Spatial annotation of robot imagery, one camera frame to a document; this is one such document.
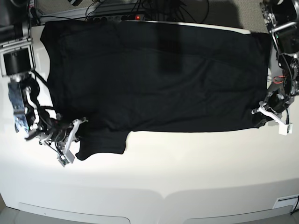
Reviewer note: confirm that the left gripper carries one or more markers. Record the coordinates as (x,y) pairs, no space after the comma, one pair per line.
(275,102)

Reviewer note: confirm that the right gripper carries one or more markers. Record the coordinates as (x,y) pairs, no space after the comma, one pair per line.
(52,131)

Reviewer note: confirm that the black T-shirt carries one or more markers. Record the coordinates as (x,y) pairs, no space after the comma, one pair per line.
(141,76)

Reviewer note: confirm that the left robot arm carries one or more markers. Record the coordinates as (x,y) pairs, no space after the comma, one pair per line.
(281,18)

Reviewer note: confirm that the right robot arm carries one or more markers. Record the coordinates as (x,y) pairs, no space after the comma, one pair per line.
(17,63)

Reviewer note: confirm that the black power strip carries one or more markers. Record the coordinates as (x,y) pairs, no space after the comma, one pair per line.
(130,17)

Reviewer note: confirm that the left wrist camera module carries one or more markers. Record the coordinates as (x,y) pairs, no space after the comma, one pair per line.
(285,129)

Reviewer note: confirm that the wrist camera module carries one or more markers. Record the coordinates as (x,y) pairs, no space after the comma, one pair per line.
(66,159)
(285,129)

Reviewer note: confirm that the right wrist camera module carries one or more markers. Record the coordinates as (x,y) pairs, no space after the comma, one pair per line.
(66,159)

